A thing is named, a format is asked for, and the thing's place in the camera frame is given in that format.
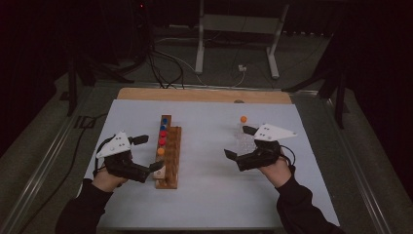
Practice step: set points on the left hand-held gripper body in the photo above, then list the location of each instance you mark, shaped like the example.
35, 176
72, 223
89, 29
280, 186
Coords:
117, 146

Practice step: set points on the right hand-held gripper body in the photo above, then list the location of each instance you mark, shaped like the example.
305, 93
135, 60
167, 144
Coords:
274, 132

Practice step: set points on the orange cap test tube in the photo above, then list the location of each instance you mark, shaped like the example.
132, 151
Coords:
161, 151
243, 119

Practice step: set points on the clear plastic tube rack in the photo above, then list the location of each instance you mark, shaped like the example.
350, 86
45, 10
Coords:
245, 143

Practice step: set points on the wooden test tube rack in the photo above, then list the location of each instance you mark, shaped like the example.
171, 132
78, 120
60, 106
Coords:
173, 162

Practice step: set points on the person's left hand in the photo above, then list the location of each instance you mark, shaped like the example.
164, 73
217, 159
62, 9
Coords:
107, 182

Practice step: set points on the person's right hand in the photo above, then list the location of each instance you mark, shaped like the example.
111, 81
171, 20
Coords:
277, 172

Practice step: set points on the pale blue table mat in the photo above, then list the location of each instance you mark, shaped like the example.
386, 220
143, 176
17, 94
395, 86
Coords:
207, 201

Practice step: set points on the white plug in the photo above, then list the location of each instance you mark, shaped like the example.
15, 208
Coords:
242, 68

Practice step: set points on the black stand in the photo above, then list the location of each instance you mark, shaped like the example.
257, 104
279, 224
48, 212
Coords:
72, 91
339, 104

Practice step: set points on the grey metal stand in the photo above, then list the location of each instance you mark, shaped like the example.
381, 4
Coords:
238, 23

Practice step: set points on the dark equipment with red light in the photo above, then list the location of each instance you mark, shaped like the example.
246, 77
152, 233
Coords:
141, 26

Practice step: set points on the silver metal rail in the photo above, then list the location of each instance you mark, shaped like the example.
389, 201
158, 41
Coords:
360, 175
39, 182

